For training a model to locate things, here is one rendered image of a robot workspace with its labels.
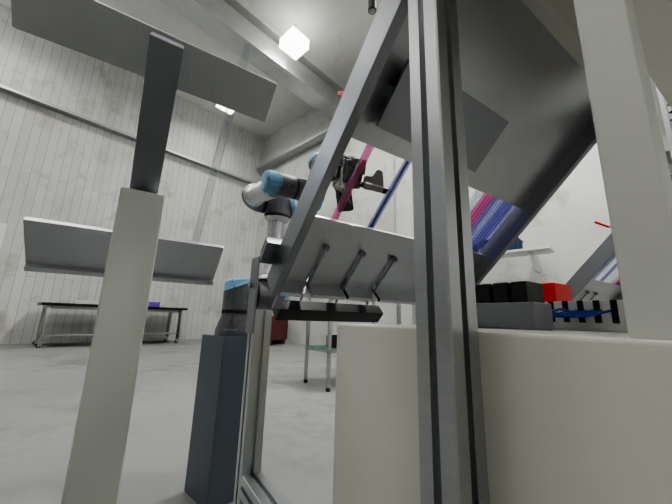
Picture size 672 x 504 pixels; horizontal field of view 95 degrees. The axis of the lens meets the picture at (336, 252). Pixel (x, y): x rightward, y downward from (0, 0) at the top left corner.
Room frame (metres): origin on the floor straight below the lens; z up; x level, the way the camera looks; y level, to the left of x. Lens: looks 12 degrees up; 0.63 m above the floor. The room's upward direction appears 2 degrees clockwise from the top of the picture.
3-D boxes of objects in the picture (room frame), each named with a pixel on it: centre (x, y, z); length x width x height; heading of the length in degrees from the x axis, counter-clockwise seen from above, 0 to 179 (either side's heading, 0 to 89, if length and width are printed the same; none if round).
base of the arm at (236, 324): (1.28, 0.40, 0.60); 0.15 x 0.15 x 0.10
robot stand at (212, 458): (1.28, 0.40, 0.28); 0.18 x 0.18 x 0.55; 47
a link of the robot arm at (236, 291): (1.29, 0.39, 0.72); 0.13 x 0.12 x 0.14; 121
